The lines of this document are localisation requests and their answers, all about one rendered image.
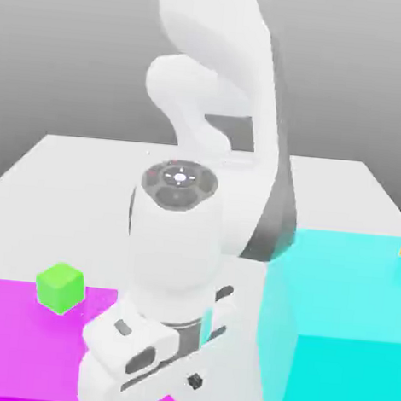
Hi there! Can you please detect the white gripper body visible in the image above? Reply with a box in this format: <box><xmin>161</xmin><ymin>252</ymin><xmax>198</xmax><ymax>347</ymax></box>
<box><xmin>75</xmin><ymin>328</ymin><xmax>244</xmax><ymax>401</ymax></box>

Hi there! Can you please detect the small green cube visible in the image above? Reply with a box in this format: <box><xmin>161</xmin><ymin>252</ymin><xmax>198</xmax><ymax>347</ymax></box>
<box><xmin>32</xmin><ymin>259</ymin><xmax>89</xmax><ymax>319</ymax></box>

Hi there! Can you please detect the large magenta box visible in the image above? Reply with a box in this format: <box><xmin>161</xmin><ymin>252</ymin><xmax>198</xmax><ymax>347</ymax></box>
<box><xmin>0</xmin><ymin>277</ymin><xmax>201</xmax><ymax>401</ymax></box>

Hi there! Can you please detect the large cyan box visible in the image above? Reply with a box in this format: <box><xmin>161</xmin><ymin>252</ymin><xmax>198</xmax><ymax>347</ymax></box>
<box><xmin>252</xmin><ymin>224</ymin><xmax>401</xmax><ymax>401</ymax></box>

